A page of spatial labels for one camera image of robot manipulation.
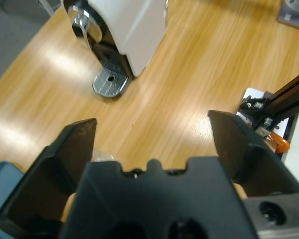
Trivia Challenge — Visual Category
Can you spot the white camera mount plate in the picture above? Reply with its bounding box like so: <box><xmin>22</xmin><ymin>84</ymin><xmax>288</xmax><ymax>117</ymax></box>
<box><xmin>236</xmin><ymin>87</ymin><xmax>290</xmax><ymax>160</ymax></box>

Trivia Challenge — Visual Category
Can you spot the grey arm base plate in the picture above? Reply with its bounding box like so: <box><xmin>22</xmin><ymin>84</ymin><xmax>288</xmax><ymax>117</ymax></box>
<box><xmin>278</xmin><ymin>0</ymin><xmax>299</xmax><ymax>32</ymax></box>

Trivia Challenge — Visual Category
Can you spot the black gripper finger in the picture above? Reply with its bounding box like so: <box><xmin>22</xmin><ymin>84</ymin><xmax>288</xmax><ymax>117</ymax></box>
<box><xmin>208</xmin><ymin>111</ymin><xmax>299</xmax><ymax>199</ymax></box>
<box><xmin>0</xmin><ymin>118</ymin><xmax>98</xmax><ymax>239</ymax></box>

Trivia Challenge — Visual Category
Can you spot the dark camera mount post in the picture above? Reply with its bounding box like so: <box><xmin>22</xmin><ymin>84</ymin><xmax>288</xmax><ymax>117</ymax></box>
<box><xmin>239</xmin><ymin>68</ymin><xmax>299</xmax><ymax>136</ymax></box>

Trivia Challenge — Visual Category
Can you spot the orange clamp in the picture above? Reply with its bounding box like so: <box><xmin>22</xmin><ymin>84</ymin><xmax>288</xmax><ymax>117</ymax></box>
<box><xmin>264</xmin><ymin>131</ymin><xmax>291</xmax><ymax>154</ymax></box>

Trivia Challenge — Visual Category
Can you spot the white capsule coffee machine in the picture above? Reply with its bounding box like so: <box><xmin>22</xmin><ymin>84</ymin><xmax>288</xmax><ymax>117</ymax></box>
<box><xmin>62</xmin><ymin>0</ymin><xmax>169</xmax><ymax>99</ymax></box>

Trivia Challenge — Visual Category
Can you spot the clear drinking glass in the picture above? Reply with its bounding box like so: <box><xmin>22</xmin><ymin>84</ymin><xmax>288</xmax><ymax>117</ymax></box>
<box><xmin>92</xmin><ymin>146</ymin><xmax>115</xmax><ymax>163</ymax></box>

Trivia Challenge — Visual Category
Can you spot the teal plastic tray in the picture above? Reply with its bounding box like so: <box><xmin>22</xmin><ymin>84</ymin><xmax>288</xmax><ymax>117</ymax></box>
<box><xmin>0</xmin><ymin>161</ymin><xmax>25</xmax><ymax>239</ymax></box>

